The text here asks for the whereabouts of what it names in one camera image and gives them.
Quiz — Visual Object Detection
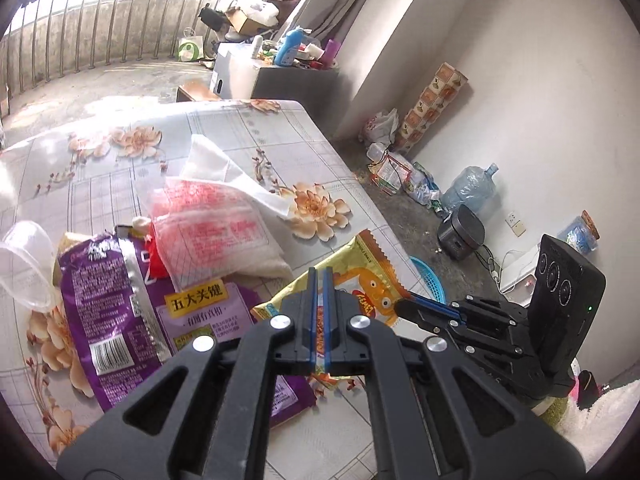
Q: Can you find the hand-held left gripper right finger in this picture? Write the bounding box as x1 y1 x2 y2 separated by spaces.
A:
322 266 587 480

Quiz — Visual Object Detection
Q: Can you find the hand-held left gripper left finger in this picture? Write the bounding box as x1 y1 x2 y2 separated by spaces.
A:
55 266 318 480

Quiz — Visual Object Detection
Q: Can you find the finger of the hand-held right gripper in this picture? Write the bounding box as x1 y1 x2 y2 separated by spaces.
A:
407 292 532 337
394 299 547 402

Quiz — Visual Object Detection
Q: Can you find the orange snack packet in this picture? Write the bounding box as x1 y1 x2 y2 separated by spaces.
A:
250 230 409 396

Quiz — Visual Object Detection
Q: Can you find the blue plastic mesh basket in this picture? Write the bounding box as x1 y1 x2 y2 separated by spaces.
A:
407 256 447 306

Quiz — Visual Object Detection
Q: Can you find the red and white tissue pack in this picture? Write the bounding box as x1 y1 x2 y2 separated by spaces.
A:
149 176 295 281

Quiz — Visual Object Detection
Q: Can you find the red wrapper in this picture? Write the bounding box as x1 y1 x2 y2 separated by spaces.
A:
133 216 169 279

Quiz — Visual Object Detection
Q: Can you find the white tissue paper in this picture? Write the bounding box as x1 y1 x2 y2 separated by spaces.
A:
179 134 292 219

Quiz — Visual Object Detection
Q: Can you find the purple snack packet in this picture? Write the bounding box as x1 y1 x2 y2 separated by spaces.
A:
55 231 317 429

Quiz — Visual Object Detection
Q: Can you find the clear plastic cup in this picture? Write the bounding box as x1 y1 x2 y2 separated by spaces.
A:
0 222 64 309

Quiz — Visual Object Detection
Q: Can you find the white appliance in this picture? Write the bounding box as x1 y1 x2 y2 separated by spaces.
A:
499 249 542 294

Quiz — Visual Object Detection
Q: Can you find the glass jar with cork lid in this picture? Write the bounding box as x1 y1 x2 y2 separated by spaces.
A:
557 210 600 254

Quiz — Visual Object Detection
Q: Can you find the grey rice cooker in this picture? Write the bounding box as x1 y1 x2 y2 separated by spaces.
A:
437 204 486 261

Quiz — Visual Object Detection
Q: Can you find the white and green fluffy blanket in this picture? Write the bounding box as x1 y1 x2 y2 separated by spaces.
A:
545 380 632 467

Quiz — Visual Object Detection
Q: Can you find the large blue water jug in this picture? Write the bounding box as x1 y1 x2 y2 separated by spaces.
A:
442 162 500 216

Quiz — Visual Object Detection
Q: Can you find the pile of packets on floor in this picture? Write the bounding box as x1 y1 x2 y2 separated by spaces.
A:
367 142 444 207

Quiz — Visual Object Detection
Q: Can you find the white plastic bag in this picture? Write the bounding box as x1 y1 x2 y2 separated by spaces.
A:
362 109 400 147

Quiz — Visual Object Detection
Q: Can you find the patterned tall box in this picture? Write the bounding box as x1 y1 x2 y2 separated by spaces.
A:
397 62 469 157

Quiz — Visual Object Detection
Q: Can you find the floral plastic tablecloth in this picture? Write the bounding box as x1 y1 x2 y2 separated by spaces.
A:
0 99 427 461

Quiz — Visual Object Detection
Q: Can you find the grey cabinet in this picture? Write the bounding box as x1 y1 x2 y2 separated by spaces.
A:
250 64 342 147

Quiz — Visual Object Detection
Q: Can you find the brown cardboard box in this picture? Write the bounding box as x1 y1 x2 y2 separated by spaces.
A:
176 84 224 104

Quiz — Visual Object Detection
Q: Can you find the white box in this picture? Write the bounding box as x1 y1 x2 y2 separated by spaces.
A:
210 42 262 101

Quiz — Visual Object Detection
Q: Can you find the blue detergent bottle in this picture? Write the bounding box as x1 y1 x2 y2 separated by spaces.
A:
274 27 306 67

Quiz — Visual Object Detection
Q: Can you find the green and white paper bag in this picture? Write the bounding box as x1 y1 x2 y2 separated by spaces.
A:
178 27 205 63

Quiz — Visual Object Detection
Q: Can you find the grey curtain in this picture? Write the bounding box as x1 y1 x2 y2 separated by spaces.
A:
294 0 397 57

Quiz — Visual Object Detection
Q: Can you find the metal balcony railing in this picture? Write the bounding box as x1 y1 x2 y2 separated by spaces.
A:
0 0 202 92

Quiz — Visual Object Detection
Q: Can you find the black power cable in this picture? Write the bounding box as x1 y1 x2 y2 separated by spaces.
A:
474 244 502 282

